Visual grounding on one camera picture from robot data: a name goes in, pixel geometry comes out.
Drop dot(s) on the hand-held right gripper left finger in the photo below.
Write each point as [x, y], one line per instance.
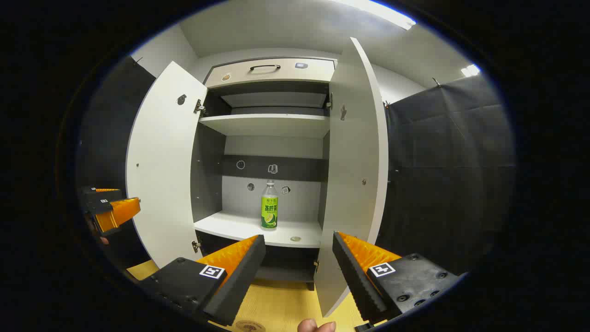
[239, 281]

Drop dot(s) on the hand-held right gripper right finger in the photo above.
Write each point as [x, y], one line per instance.
[357, 281]

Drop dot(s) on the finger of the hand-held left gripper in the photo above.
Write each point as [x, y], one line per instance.
[99, 196]
[122, 213]

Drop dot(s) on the round wooden coaster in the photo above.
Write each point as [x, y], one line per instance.
[250, 327]

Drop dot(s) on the white cabinet door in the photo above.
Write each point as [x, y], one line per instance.
[161, 175]
[350, 184]

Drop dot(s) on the green label clear bottle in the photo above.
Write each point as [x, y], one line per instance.
[269, 213]

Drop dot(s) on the white cabinet drawer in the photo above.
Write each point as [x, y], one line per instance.
[239, 74]

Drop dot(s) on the black backdrop cloth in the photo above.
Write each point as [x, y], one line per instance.
[451, 175]

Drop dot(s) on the small ceiling light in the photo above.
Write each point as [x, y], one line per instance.
[470, 70]

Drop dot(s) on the long ceiling light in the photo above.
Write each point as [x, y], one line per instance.
[382, 13]

